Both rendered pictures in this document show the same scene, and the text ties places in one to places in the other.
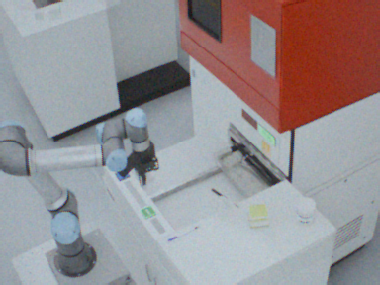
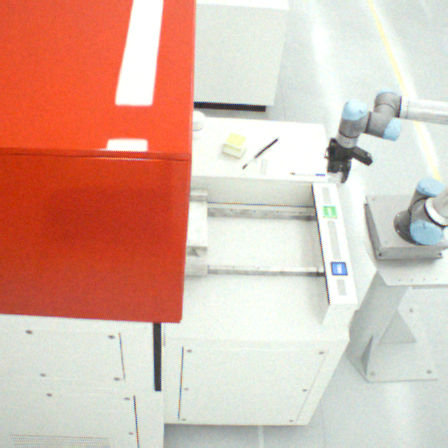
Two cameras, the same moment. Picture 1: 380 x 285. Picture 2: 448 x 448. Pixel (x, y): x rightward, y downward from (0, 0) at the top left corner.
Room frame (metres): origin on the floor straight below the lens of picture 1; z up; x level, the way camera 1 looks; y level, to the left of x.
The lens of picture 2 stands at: (3.18, 0.74, 2.61)
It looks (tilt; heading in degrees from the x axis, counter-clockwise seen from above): 48 degrees down; 207
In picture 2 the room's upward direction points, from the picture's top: 6 degrees clockwise
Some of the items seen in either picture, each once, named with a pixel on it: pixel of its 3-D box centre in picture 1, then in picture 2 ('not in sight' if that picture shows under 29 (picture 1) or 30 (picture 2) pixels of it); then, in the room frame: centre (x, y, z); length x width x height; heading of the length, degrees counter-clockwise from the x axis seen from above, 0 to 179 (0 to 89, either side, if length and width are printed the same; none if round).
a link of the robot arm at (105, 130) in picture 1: (111, 134); (383, 123); (1.57, 0.46, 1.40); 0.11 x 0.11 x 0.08; 16
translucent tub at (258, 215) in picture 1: (258, 216); (235, 146); (1.55, -0.06, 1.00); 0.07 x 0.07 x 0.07; 8
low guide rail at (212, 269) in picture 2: (191, 180); (245, 270); (1.92, 0.23, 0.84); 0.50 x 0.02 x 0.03; 123
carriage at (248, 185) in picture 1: (241, 178); (195, 233); (1.90, 0.00, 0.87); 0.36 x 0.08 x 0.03; 33
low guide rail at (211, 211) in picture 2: not in sight; (242, 213); (1.69, 0.08, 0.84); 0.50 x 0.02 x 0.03; 123
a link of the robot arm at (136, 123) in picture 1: (136, 125); (353, 118); (1.61, 0.37, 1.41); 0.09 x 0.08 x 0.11; 106
